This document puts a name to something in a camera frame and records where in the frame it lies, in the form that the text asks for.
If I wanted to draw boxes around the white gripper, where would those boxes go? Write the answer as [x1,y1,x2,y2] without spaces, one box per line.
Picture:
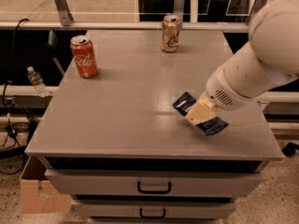
[186,65,253,126]

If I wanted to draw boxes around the blue rxbar blueberry wrapper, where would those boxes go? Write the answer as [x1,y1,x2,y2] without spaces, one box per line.
[173,92,228,135]

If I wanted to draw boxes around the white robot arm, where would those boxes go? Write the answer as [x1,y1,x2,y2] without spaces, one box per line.
[186,0,299,125]

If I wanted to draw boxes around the gold soda can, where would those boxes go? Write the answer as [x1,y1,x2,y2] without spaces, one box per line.
[162,14,180,52]

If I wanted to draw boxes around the red coke can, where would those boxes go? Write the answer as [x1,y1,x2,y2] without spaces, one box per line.
[70,35,98,78]

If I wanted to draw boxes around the grey drawer cabinet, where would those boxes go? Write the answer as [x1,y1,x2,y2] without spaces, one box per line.
[26,30,282,224]

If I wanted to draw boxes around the lower grey drawer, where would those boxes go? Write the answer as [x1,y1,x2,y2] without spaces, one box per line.
[72,200,235,219]

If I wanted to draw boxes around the grey drawer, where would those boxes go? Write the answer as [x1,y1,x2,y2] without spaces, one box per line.
[45,170,263,198]
[72,200,235,219]

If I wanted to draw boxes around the upper grey drawer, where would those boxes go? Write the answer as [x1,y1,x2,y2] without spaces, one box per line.
[45,170,263,198]

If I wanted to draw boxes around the clear plastic water bottle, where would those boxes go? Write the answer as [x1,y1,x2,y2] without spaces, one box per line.
[27,66,50,97]

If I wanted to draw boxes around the brown cardboard box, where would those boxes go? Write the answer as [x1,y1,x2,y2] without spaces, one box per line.
[20,157,71,214]

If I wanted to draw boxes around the middle metal railing post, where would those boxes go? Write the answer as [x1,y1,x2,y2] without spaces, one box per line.
[173,0,185,21]

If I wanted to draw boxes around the right metal railing bracket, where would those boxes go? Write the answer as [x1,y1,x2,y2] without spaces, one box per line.
[247,0,274,21]

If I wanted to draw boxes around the metal railing bracket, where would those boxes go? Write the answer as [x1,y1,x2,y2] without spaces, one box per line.
[247,0,274,21]
[54,0,74,26]

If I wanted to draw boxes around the left metal railing bracket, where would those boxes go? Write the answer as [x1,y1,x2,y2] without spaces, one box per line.
[54,0,74,26]

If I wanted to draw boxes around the green handled tool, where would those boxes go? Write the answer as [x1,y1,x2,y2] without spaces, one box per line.
[46,30,64,76]

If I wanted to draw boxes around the black cable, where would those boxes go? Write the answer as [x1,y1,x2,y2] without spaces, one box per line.
[1,17,31,107]

